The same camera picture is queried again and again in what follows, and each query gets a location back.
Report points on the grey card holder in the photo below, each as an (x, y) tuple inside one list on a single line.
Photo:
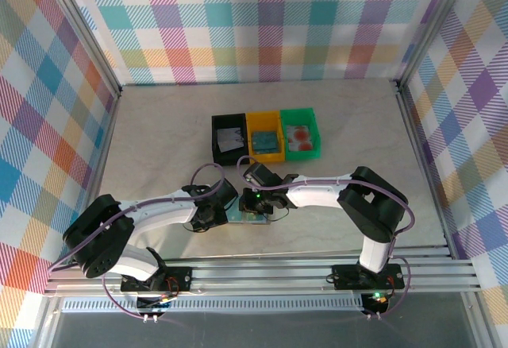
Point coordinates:
[(234, 219)]

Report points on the teal card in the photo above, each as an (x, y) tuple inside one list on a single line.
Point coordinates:
[(250, 217), (264, 141)]

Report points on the silver VIP card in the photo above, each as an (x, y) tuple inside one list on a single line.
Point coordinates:
[(238, 138), (224, 141)]

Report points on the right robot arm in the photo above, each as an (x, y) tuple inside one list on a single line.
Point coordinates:
[(317, 193)]

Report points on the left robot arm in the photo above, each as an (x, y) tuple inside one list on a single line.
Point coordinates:
[(162, 211)]

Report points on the red circle card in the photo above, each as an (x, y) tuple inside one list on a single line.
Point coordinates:
[(305, 146), (298, 132)]

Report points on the yellow plastic bin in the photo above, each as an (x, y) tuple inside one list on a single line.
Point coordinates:
[(262, 119)]

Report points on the black plastic bin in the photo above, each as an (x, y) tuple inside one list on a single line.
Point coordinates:
[(230, 119)]

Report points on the green plastic bin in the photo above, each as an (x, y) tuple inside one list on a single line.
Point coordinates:
[(297, 117)]

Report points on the small black circuit board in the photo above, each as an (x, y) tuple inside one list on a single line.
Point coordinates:
[(152, 304), (379, 300)]

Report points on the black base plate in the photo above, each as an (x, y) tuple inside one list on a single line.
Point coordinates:
[(182, 278), (343, 278)]

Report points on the long aluminium frame rail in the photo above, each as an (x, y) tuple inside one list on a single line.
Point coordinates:
[(258, 276)]

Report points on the aluminium side rail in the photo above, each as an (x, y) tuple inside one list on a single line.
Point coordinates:
[(424, 165), (99, 173)]

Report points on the aluminium corner post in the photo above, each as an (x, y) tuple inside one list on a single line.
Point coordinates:
[(83, 30), (432, 26)]

